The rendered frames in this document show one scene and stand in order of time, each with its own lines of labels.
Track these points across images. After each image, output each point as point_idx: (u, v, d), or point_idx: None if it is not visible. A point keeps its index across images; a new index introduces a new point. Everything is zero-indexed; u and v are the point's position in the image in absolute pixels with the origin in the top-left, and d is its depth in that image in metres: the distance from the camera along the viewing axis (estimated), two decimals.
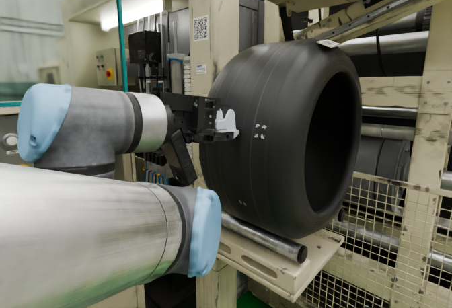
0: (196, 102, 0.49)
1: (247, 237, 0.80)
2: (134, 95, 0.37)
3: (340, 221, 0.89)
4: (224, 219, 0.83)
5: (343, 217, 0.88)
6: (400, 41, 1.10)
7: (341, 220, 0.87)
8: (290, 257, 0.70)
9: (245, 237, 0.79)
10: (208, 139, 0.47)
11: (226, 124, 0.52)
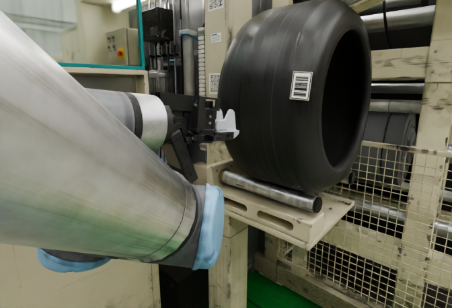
0: (196, 102, 0.49)
1: (261, 183, 0.81)
2: (134, 95, 0.37)
3: (350, 175, 0.90)
4: None
5: (352, 178, 0.91)
6: (407, 15, 1.13)
7: (354, 173, 0.91)
8: (305, 198, 0.72)
9: (262, 181, 0.82)
10: (208, 139, 0.47)
11: (226, 124, 0.52)
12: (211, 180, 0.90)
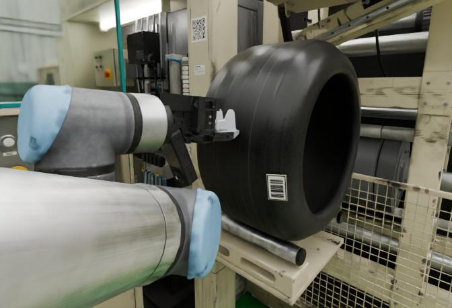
0: (196, 102, 0.49)
1: (243, 239, 0.78)
2: (134, 95, 0.37)
3: (338, 223, 0.87)
4: (224, 218, 0.83)
5: (342, 219, 0.88)
6: (399, 42, 1.09)
7: (340, 220, 0.86)
8: (288, 260, 0.69)
9: (242, 237, 0.78)
10: (208, 139, 0.47)
11: (226, 124, 0.52)
12: None
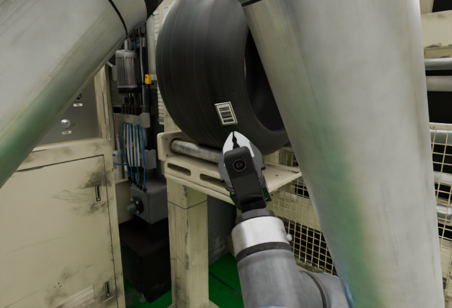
0: None
1: None
2: None
3: None
4: (191, 155, 0.91)
5: None
6: None
7: None
8: None
9: None
10: (227, 179, 0.51)
11: None
12: (161, 148, 0.92)
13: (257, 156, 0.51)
